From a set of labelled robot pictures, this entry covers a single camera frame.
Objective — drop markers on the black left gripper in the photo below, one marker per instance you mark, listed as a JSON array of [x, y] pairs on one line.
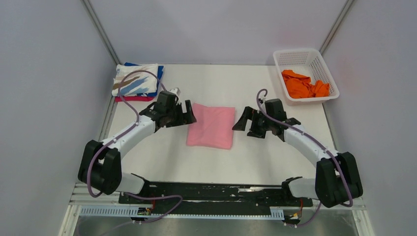
[[185, 118]]

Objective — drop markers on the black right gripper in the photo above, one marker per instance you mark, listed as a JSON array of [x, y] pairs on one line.
[[249, 114]]

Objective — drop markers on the pink t-shirt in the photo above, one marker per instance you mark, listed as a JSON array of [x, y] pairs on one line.
[[213, 128]]

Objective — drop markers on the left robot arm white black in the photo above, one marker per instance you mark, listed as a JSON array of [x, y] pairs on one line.
[[101, 162]]

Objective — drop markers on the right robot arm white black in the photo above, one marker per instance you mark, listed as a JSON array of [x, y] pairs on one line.
[[337, 180]]

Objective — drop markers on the orange crumpled t-shirt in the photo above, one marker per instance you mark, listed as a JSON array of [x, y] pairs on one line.
[[300, 86]]

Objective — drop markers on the white blue beige folded shirt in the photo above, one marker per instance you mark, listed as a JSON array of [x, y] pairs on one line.
[[133, 80]]

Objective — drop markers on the white plastic basket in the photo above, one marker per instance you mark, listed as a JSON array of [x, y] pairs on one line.
[[307, 62]]

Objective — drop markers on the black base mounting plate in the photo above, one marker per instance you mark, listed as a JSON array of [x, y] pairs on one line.
[[216, 199]]

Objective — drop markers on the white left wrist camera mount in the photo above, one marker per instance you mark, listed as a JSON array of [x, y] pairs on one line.
[[175, 91]]

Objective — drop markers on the aluminium frame rail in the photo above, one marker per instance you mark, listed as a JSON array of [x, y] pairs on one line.
[[80, 196]]

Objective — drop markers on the metal corner rail right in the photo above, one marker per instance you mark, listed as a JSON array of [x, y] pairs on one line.
[[348, 4]]

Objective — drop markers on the metal corner rail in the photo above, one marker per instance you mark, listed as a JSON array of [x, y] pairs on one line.
[[100, 30], [348, 4]]

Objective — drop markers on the metal corner rail left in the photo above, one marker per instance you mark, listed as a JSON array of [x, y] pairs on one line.
[[100, 30]]

